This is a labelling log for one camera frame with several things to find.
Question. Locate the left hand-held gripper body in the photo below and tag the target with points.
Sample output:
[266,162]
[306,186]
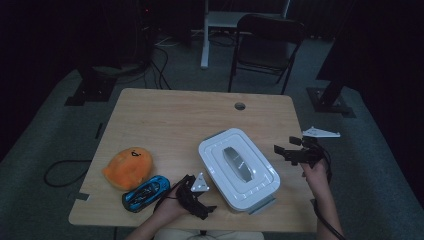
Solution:
[188,195]

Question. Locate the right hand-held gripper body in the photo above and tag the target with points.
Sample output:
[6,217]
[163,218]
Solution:
[310,151]

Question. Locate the blue toy car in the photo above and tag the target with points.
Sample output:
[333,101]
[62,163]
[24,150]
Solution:
[145,193]

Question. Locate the white box lid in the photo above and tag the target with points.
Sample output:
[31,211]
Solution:
[220,156]

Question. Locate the orange plush toy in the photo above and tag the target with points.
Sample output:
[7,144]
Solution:
[126,168]

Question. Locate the person's left hand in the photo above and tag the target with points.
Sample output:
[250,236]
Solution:
[170,205]

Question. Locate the person's right hand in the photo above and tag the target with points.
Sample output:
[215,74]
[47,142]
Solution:
[315,176]

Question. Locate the black stand with base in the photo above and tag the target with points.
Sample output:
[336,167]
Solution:
[328,100]
[90,93]

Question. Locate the black folding chair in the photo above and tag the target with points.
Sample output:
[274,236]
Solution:
[266,50]

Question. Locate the grey tape piece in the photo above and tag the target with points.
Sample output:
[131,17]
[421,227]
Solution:
[80,196]

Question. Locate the white desk frame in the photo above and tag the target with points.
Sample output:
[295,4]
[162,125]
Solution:
[205,50]

